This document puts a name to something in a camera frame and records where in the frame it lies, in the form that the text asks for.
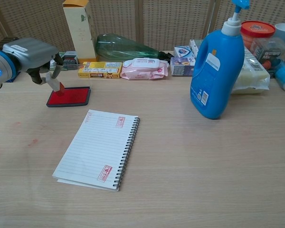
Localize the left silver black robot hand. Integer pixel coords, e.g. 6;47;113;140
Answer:
2;37;64;86

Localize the small red stamp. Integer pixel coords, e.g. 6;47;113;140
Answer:
45;72;65;97

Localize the white spiral lined notebook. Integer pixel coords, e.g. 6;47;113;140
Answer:
52;109;141;192

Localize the grey black date stamper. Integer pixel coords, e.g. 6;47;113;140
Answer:
61;50;79;68

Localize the tall orange cream carton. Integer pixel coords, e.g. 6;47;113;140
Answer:
62;0;97;63

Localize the red ink pad clear lid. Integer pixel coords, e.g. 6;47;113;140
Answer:
46;85;91;108

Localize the yellow flat box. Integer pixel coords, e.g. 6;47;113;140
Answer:
77;61;123;79

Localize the green plastic spray bottle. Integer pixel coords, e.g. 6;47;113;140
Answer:
95;34;174;62

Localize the pink wet wipes pack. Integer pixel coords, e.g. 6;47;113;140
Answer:
120;57;169;81

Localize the wooden woven folding screen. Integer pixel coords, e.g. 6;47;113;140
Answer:
0;0;285;54

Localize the small purple box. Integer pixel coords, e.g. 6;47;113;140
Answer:
170;56;197;76

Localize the blue white soap box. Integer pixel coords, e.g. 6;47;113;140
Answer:
173;45;195;59

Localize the multicolour tissue pack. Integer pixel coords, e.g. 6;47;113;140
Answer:
189;38;204;59

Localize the blue detergent pump bottle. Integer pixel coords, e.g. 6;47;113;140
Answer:
190;0;250;120

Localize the long clear white pack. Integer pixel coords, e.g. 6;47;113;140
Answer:
230;46;271;95

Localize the orange lid snack jar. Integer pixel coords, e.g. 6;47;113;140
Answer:
240;20;276;49

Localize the clear plastic snack box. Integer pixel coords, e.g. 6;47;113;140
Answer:
250;37;285;72

